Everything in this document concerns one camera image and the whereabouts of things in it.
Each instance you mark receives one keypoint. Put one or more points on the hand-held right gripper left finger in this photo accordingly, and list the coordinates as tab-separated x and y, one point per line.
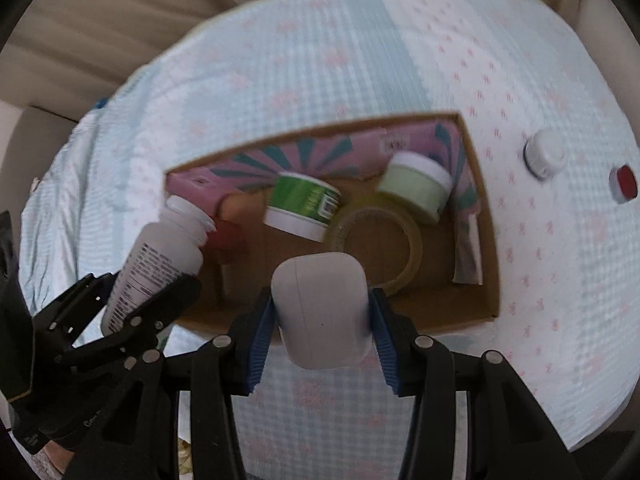
260	340

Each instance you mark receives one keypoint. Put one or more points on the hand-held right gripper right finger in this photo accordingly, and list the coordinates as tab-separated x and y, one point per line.
385	340

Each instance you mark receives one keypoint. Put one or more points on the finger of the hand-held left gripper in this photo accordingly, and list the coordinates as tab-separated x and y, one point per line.
165	305
75	300

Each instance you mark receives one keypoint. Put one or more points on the white plastic bottle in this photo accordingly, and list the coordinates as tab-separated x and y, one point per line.
160	250

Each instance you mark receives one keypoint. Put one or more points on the white earbuds case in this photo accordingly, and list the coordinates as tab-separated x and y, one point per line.
320	305

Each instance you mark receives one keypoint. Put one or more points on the clear tape roll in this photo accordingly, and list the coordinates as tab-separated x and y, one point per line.
415	260

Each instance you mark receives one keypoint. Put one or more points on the small red container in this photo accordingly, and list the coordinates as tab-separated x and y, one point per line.
229	242

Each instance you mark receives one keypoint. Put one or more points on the pink cardboard box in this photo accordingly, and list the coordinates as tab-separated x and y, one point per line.
480	240

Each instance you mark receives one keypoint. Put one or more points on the green label jar white lid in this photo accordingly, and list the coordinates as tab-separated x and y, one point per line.
300	200

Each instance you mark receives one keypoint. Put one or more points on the pale green jar white lid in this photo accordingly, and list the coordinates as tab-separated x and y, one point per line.
410	190

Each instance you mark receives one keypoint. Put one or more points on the person's left hand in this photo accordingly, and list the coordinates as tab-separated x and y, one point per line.
57	457

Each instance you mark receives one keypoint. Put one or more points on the light blue crumpled blanket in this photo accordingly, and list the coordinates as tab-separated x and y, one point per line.
75	175

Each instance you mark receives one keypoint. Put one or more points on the grey bed headboard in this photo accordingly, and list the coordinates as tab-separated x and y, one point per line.
30	150

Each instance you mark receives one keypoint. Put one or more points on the small blue cloth piece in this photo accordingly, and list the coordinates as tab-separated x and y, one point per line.
102	103

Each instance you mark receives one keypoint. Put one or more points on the small white jar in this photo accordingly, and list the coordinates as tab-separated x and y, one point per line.
547	152

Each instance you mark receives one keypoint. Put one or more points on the red capped small bottle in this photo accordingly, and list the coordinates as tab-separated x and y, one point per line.
625	179

